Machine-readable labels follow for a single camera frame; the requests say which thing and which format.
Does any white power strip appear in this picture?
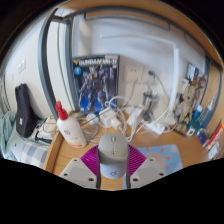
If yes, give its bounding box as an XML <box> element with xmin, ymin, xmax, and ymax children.
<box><xmin>144</xmin><ymin>121</ymin><xmax>167</xmax><ymax>135</ymax></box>

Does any tan robot model figure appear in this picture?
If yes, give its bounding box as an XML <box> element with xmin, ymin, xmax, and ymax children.
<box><xmin>174</xmin><ymin>74</ymin><xmax>208</xmax><ymax>134</ymax></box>

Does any wooden overhead shelf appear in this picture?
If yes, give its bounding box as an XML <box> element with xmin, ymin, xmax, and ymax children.
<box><xmin>59</xmin><ymin>0</ymin><xmax>218</xmax><ymax>64</ymax></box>

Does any white red-capped pump bottle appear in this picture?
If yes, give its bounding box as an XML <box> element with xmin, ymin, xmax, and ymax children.
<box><xmin>54</xmin><ymin>100</ymin><xmax>88</xmax><ymax>149</ymax></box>

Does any white charging cable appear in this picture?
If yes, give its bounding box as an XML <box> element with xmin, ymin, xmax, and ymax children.
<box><xmin>79</xmin><ymin>95</ymin><xmax>174</xmax><ymax>141</ymax></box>

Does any white power adapter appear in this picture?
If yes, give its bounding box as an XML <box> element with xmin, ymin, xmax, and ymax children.
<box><xmin>128</xmin><ymin>107</ymin><xmax>144</xmax><ymax>127</ymax></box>

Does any white multiport charger block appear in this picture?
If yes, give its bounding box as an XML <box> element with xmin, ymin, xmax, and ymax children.
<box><xmin>99</xmin><ymin>107</ymin><xmax>118</xmax><ymax>128</ymax></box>

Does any white mug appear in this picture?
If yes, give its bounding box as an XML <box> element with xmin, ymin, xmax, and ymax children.
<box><xmin>208</xmin><ymin>141</ymin><xmax>223</xmax><ymax>160</ymax></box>

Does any clear spray bottle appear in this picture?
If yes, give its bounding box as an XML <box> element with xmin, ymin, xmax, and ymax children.
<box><xmin>198</xmin><ymin>96</ymin><xmax>216</xmax><ymax>129</ymax></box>

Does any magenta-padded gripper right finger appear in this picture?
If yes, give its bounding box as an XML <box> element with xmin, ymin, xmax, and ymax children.
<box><xmin>123</xmin><ymin>143</ymin><xmax>168</xmax><ymax>190</ymax></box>

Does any blue tube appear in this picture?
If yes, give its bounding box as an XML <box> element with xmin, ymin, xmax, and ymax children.
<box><xmin>192</xmin><ymin>104</ymin><xmax>204</xmax><ymax>123</ymax></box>

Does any green plug cable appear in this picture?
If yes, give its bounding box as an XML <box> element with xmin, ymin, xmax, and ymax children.
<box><xmin>148</xmin><ymin>70</ymin><xmax>171</xmax><ymax>101</ymax></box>

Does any blue cloud print mouse pad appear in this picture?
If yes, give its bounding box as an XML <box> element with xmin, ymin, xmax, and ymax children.
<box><xmin>128</xmin><ymin>143</ymin><xmax>184</xmax><ymax>176</ymax></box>

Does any white wall light switch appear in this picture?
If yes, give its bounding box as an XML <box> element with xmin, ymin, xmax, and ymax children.
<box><xmin>17</xmin><ymin>59</ymin><xmax>28</xmax><ymax>74</ymax></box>

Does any grey computer mouse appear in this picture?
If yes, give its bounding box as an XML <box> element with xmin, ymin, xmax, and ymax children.
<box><xmin>97</xmin><ymin>133</ymin><xmax>130</xmax><ymax>179</ymax></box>

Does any red snack can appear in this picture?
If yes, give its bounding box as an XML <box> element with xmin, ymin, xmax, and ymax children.
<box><xmin>206</xmin><ymin>121</ymin><xmax>224</xmax><ymax>151</ymax></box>

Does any blue robot model kit box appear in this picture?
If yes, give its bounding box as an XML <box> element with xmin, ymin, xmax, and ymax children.
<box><xmin>72</xmin><ymin>54</ymin><xmax>120</xmax><ymax>116</ymax></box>

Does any teal blanket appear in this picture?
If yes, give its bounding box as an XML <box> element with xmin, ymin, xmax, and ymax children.
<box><xmin>0</xmin><ymin>110</ymin><xmax>18</xmax><ymax>161</ymax></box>

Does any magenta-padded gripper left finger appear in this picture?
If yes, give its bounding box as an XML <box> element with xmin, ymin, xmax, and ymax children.
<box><xmin>59</xmin><ymin>144</ymin><xmax>102</xmax><ymax>190</ymax></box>

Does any white wall socket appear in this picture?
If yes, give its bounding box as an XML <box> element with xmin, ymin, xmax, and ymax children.
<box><xmin>123</xmin><ymin>64</ymin><xmax>144</xmax><ymax>84</ymax></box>

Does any black bag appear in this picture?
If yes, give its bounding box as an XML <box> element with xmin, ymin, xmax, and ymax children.
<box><xmin>14</xmin><ymin>83</ymin><xmax>39</xmax><ymax>139</ymax></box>

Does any steel tumbler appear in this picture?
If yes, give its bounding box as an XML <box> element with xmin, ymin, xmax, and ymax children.
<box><xmin>142</xmin><ymin>91</ymin><xmax>160</xmax><ymax>116</ymax></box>

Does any blue packet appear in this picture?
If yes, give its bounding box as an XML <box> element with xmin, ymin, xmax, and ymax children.
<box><xmin>196</xmin><ymin>128</ymin><xmax>211</xmax><ymax>146</ymax></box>

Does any small white cube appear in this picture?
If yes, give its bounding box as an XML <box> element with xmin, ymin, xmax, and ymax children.
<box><xmin>185</xmin><ymin>126</ymin><xmax>196</xmax><ymax>137</ymax></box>

